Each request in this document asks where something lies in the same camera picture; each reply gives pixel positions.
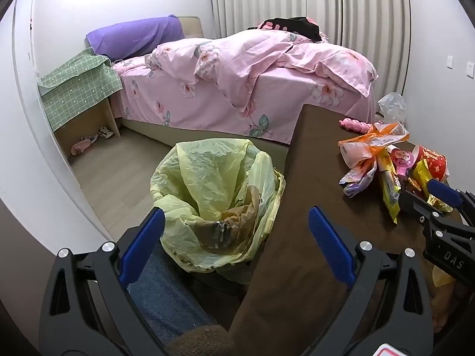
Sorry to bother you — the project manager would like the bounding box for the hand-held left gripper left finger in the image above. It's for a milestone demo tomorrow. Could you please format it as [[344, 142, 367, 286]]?
[[39, 208, 167, 356]]

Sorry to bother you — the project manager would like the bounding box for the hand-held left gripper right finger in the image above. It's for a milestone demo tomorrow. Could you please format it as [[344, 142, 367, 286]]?
[[308, 206, 435, 356]]

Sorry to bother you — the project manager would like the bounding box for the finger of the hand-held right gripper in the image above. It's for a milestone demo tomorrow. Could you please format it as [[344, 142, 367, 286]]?
[[427, 179, 475, 227], [398, 190, 445, 224]]

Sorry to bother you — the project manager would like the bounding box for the gold yellow snack packet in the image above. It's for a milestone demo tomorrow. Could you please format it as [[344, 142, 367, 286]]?
[[406, 159, 453, 214]]

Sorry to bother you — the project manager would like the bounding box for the red paper cup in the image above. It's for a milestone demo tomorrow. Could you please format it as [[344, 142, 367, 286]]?
[[410, 145, 449, 184]]

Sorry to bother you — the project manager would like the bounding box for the pink snack packet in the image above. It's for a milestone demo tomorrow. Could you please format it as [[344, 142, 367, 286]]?
[[386, 146, 416, 180]]

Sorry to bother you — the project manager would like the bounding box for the orange snack bag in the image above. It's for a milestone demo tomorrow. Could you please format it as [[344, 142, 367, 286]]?
[[338, 122, 411, 169]]

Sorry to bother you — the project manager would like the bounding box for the bin with yellow plastic bag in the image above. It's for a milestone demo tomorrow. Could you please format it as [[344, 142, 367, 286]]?
[[150, 138, 286, 286]]

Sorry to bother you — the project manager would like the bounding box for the person's left forearm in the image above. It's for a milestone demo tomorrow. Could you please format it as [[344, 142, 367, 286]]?
[[165, 324, 234, 356]]

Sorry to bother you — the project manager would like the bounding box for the person's leg in jeans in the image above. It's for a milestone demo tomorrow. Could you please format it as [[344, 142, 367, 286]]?
[[126, 247, 218, 345]]

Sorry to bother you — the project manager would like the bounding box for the pink caterpillar toy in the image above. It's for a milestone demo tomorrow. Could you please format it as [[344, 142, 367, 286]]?
[[339, 118, 383, 134]]

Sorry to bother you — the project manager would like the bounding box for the clear plastic bag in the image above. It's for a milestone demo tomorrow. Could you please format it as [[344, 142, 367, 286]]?
[[377, 93, 408, 123]]

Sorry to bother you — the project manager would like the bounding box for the pink slipper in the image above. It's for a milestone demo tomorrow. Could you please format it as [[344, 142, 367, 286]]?
[[70, 136, 98, 155]]

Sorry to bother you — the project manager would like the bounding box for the wooden nightstand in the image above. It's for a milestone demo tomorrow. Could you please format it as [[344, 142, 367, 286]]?
[[56, 94, 121, 156]]

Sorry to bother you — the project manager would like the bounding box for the bed with pink floral sheet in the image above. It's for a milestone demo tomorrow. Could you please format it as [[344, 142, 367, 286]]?
[[111, 30, 379, 146]]

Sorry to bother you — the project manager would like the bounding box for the green checkered cloth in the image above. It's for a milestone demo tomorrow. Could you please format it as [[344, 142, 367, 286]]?
[[38, 48, 123, 132]]

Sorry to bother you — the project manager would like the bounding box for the purple pillow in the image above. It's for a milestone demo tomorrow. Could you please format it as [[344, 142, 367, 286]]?
[[86, 15, 185, 60]]

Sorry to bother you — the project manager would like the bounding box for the white pleated curtain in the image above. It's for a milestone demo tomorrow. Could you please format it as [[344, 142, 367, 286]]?
[[210, 0, 412, 97]]

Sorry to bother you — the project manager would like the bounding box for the pink floral duvet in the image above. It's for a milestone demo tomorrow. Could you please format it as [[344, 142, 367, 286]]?
[[146, 30, 379, 114]]

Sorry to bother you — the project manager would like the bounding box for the black garment with pink print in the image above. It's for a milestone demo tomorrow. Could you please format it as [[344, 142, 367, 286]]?
[[256, 17, 329, 42]]

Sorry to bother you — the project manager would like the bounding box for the beige headboard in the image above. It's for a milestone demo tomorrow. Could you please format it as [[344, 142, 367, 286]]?
[[178, 15, 205, 39]]

